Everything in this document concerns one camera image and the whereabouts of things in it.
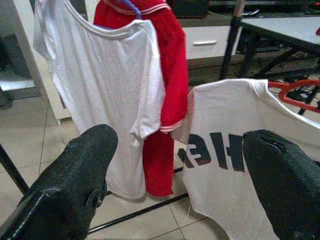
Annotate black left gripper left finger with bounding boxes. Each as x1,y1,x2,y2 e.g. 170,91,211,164
0,124,119,240

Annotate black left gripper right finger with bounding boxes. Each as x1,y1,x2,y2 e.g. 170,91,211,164
242,128,320,240

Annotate red clothes hanger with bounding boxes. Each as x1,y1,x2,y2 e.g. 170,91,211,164
267,79,320,114

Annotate purple clothes hanger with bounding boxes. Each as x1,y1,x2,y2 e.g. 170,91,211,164
122,0,143,20

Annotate white shelf unit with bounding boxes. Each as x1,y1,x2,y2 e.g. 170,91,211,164
0,0,73,126

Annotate plain white t-shirt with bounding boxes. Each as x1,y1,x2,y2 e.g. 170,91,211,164
33,0,167,200

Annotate white t-shirt black letters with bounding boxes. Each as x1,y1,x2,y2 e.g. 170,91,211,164
172,78,320,240

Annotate red sweater white striped trim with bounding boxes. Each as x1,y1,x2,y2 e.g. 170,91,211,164
93,0,190,198

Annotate white drawer cabinet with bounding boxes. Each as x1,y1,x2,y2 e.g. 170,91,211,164
178,23,245,73

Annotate grey folding table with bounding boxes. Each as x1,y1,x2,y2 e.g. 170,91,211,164
219,14,320,83

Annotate silver drawer handle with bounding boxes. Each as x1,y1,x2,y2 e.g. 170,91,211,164
192,39,217,46

